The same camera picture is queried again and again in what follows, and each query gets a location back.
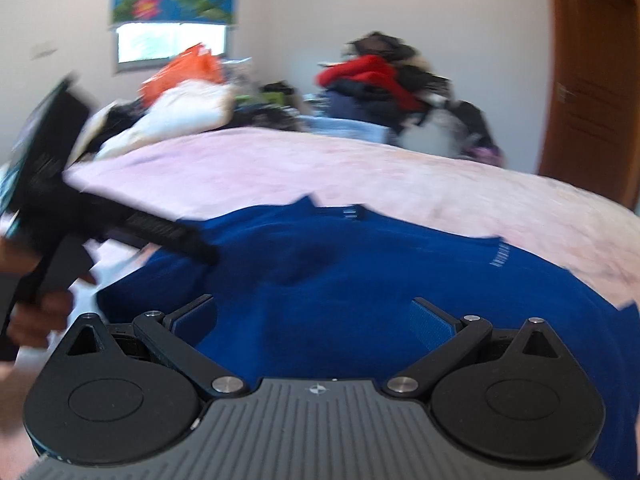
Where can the blue beaded knit sweater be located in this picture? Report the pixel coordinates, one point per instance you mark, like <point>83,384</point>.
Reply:
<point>302,291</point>

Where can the white wall switch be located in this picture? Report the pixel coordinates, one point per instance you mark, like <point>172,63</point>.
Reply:
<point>43,50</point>

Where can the green and black bag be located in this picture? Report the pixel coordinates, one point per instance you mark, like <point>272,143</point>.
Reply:
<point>280,93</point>

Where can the clear plastic storage bag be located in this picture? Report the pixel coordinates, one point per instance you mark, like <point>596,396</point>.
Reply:
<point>440,134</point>

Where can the orange plastic bag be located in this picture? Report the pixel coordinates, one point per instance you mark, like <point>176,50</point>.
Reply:
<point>194,63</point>

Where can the black bag on pile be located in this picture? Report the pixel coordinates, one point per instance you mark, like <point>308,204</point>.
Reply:
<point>476,134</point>

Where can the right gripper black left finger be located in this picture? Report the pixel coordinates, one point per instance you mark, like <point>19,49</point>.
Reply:
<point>159,332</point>

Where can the brown wooden door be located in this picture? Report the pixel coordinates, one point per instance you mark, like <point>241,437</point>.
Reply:
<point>592,139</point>

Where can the dark clothes pile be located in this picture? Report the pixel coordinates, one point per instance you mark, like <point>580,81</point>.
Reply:
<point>413,73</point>

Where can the window with metal frame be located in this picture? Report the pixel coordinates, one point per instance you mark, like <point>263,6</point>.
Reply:
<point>143,46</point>

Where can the pink bed blanket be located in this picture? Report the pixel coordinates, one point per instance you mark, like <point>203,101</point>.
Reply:
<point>210,174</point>

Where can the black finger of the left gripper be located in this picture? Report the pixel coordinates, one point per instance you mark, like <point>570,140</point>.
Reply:
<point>138,228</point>

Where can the person left hand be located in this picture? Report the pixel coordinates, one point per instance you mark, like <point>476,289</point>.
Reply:
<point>31,322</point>

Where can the red garment on pile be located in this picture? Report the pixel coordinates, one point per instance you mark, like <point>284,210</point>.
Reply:
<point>369,78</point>

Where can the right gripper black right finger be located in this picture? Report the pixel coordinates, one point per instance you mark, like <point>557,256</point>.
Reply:
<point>451,343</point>

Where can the light blue knit blanket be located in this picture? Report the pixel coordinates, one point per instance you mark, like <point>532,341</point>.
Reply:
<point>344,128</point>

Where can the purple cloth bundle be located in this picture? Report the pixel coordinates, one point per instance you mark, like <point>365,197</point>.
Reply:
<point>488,156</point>

